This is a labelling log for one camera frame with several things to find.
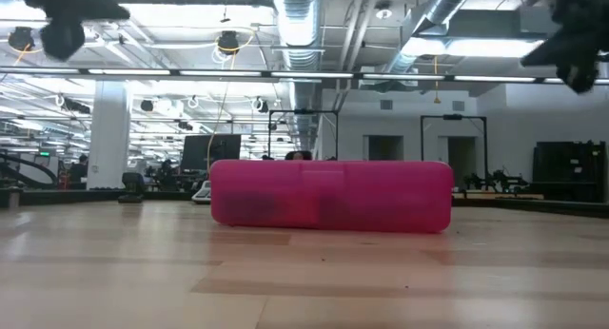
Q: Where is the hanging yellow cord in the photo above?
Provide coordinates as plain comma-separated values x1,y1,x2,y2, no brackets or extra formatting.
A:
206,52,234,181

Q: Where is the black curved hose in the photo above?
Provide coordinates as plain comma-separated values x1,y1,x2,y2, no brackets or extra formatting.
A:
0,151,59,187

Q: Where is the silver ceiling duct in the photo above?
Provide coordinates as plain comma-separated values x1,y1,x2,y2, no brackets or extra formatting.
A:
383,0,481,76
269,0,325,159

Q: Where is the black ceiling cord reel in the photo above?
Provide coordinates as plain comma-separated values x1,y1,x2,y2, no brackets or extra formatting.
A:
7,26,36,52
217,29,241,55

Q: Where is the black cabinet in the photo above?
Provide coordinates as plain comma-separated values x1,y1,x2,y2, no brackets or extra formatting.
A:
531,139,608,203

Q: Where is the pink plastic pencil case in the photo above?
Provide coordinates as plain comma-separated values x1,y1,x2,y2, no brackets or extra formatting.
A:
209,159,455,234

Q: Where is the grey desk calculator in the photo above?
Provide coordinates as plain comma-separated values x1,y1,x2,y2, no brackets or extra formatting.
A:
191,179,213,205

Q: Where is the black computer monitor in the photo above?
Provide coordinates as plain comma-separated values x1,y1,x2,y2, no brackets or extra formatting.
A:
180,133,243,174

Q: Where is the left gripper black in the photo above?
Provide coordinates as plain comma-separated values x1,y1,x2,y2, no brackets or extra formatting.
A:
0,0,130,62

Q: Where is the black background rig frame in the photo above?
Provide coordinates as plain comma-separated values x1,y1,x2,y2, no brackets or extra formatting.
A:
268,108,340,162
420,114,488,190

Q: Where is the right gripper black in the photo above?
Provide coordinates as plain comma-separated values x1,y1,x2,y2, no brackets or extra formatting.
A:
521,0,609,95

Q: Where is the white column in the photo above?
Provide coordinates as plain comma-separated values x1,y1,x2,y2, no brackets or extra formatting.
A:
87,80,132,190

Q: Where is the overhead light bar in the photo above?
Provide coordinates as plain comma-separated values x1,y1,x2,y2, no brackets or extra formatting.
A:
0,66,609,86

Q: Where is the black bracket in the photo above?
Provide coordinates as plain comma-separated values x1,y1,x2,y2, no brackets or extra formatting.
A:
117,171,146,204

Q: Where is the background wooden table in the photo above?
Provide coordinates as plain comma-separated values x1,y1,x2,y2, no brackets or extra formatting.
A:
451,191,545,201

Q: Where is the small grey block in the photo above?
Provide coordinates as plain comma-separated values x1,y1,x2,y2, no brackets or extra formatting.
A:
0,186,23,209

